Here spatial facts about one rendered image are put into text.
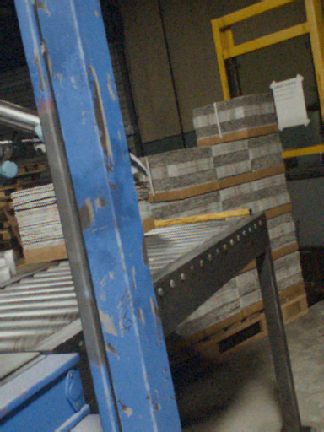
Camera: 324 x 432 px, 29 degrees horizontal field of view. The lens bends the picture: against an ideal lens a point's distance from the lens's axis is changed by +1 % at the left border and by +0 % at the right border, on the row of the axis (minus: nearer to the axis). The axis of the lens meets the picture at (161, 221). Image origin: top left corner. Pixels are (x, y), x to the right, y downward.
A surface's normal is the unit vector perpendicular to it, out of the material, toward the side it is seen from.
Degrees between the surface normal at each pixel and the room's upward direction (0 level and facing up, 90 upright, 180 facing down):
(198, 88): 90
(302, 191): 90
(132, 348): 90
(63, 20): 90
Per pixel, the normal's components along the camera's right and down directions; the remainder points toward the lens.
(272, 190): 0.69, -0.06
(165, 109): -0.39, 0.17
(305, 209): -0.71, 0.21
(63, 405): 0.90, -0.12
